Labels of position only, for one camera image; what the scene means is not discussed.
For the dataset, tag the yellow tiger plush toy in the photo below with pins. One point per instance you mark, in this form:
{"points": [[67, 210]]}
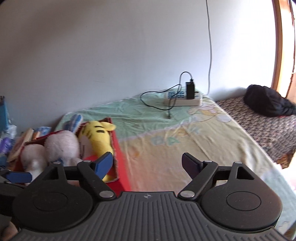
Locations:
{"points": [[94, 139]]}

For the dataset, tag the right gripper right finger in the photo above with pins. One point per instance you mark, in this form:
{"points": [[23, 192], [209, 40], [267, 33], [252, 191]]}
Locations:
{"points": [[201, 173]]}

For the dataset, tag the patterned mattress cover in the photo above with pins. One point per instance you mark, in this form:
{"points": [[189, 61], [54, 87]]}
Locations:
{"points": [[275, 135]]}

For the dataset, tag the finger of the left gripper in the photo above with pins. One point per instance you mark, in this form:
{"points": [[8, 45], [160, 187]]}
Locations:
{"points": [[18, 177]]}

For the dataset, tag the black bundled clothing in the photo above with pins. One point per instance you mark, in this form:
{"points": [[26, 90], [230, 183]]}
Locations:
{"points": [[267, 102]]}

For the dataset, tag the green yellow bed sheet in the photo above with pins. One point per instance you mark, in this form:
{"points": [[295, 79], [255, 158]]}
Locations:
{"points": [[152, 142]]}

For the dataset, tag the red cardboard box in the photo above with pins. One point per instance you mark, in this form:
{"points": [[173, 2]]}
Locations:
{"points": [[119, 184]]}

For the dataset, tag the person right hand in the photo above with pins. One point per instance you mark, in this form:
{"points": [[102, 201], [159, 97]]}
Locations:
{"points": [[9, 232]]}

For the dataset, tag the pink bunny blue bow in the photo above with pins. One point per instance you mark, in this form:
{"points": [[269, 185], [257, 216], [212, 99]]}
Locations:
{"points": [[33, 159]]}

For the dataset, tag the wooden window frame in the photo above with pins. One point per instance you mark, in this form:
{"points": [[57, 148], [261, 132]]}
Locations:
{"points": [[284, 65]]}

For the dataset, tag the black charger adapter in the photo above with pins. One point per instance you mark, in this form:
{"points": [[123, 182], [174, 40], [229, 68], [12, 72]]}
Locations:
{"points": [[190, 89]]}

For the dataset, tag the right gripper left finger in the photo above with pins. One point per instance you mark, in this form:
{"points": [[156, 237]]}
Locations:
{"points": [[91, 176]]}

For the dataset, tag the white power strip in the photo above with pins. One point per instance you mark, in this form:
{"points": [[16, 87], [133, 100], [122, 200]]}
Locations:
{"points": [[173, 98]]}

